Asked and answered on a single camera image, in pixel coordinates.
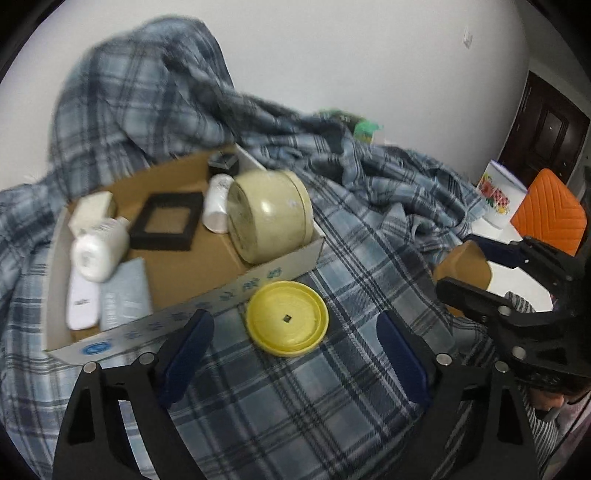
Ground white plastic bottle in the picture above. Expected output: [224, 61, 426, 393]
[70, 217, 131, 283]

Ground person's right hand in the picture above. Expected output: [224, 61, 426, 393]
[529, 387, 580, 412]

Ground brown leather case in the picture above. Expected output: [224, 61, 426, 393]
[433, 240, 494, 319]

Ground white floral container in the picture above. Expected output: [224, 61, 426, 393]
[475, 159, 528, 229]

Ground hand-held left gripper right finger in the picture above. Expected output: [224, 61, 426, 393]
[376, 310, 541, 480]

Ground orange quilted cushion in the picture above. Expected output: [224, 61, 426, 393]
[510, 168, 585, 257]

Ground dark wooden door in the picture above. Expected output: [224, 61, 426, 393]
[496, 69, 591, 195]

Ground white remote control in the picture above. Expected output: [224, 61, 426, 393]
[65, 268, 100, 330]

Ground person's right forearm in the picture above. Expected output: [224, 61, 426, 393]
[505, 291, 571, 467]

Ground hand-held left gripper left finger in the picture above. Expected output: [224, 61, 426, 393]
[52, 309, 216, 480]

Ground cardboard box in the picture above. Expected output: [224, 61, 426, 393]
[44, 143, 327, 365]

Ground black square frame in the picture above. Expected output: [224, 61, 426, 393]
[129, 192, 205, 251]

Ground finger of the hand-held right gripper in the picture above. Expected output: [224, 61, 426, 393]
[436, 276, 557, 329]
[462, 233, 561, 283]

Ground small white pill bottle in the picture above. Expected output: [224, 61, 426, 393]
[203, 174, 236, 234]

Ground small black box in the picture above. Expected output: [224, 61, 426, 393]
[208, 152, 241, 176]

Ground small cream box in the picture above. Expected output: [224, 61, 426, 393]
[68, 191, 117, 236]

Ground cream round tin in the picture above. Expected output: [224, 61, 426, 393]
[226, 169, 315, 265]

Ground pale blue flat packet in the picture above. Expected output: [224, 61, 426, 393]
[99, 257, 153, 332]

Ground green plastic item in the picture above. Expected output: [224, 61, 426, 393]
[318, 108, 385, 140]

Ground blue plaid blanket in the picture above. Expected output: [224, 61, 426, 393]
[0, 16, 525, 480]

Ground yellow round lid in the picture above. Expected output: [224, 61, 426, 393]
[245, 280, 330, 357]

